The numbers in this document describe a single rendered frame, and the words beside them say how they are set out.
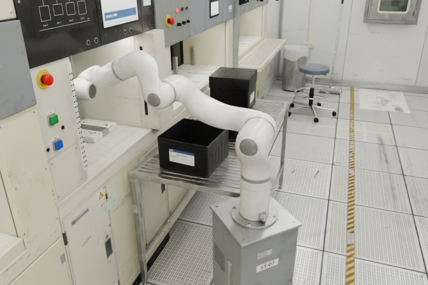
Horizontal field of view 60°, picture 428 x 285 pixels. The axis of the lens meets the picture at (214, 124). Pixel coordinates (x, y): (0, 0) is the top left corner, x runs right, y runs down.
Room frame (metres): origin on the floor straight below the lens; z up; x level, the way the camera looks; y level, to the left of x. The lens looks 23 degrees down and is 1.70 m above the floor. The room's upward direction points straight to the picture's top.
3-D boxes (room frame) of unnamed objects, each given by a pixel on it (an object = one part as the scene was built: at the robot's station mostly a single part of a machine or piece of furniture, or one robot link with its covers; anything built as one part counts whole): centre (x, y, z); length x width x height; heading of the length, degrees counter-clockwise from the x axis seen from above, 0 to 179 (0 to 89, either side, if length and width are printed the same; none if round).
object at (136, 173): (2.11, -0.07, 0.38); 1.30 x 0.60 x 0.76; 161
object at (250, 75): (2.54, -0.14, 0.89); 0.29 x 0.29 x 0.25; 72
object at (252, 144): (1.23, -0.15, 1.07); 0.19 x 0.12 x 0.24; 158
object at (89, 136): (1.85, 0.68, 0.89); 0.22 x 0.21 x 0.04; 71
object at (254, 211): (1.26, -0.16, 0.85); 0.19 x 0.19 x 0.18
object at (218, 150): (1.72, 0.10, 0.85); 0.28 x 0.28 x 0.17; 65
